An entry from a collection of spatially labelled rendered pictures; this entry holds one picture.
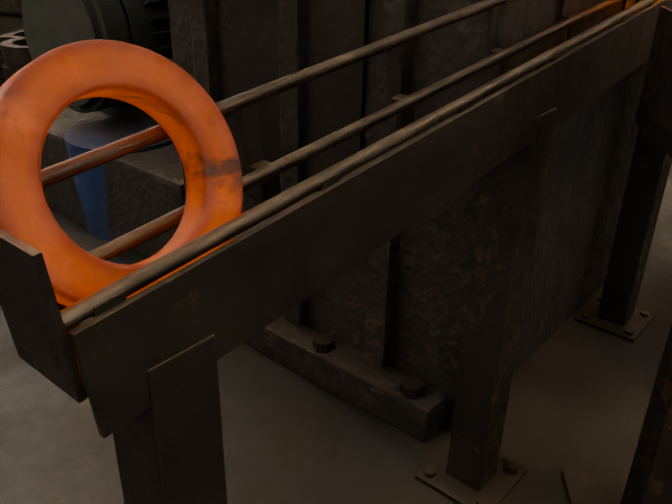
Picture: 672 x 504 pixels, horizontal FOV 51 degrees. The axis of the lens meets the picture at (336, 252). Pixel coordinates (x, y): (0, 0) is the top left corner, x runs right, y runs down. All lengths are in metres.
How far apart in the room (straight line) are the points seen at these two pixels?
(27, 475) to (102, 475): 0.12
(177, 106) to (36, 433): 0.90
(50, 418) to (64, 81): 0.94
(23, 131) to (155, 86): 0.10
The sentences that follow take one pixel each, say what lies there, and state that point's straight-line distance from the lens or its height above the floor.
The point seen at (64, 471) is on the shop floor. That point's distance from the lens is 1.25.
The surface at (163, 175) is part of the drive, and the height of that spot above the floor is 0.25.
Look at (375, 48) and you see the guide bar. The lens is 0.72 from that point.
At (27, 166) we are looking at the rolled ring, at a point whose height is 0.68.
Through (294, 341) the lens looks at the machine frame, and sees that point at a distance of 1.34.
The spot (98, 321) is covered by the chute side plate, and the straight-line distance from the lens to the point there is 0.44.
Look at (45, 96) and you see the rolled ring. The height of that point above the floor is 0.72.
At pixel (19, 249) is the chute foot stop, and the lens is 0.42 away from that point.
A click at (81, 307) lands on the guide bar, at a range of 0.44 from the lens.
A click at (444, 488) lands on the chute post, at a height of 0.01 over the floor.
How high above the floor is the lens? 0.83
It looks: 27 degrees down
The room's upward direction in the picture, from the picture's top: 1 degrees clockwise
